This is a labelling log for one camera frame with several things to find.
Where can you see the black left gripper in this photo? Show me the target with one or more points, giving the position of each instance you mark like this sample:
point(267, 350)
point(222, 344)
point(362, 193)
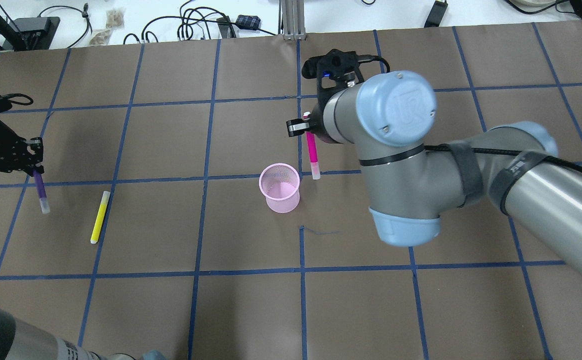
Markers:
point(0, 146)

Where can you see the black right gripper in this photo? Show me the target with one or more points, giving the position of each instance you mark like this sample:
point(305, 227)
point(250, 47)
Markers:
point(297, 127)

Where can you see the pink marker pen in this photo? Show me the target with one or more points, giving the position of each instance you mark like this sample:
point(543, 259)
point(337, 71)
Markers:
point(310, 139)

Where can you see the purple marker pen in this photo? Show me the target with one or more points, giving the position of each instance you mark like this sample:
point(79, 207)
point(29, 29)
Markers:
point(41, 192)

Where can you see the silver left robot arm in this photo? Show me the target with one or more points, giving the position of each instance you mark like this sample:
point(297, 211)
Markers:
point(19, 340)

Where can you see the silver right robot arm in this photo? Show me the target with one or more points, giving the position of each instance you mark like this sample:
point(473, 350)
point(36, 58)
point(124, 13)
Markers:
point(409, 184)

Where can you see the pink mesh cup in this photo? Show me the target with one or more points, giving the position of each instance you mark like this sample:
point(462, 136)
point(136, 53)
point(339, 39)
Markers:
point(280, 185)

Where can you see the yellow highlighter pen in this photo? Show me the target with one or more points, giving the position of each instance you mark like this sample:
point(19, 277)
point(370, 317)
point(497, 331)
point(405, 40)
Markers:
point(100, 217)

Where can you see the small plastic bag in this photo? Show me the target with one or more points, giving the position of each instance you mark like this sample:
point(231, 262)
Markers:
point(100, 37)
point(115, 18)

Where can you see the black power adapter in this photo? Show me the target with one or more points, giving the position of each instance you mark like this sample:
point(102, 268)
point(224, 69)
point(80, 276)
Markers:
point(436, 14)

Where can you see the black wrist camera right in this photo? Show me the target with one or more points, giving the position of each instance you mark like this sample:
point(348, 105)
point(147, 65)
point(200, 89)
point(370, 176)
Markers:
point(342, 67)

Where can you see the aluminium frame post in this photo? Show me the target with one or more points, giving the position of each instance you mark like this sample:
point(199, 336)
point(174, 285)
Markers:
point(291, 23)

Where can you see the black camera stand base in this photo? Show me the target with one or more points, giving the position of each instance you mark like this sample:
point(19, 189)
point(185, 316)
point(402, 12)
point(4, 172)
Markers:
point(37, 32)

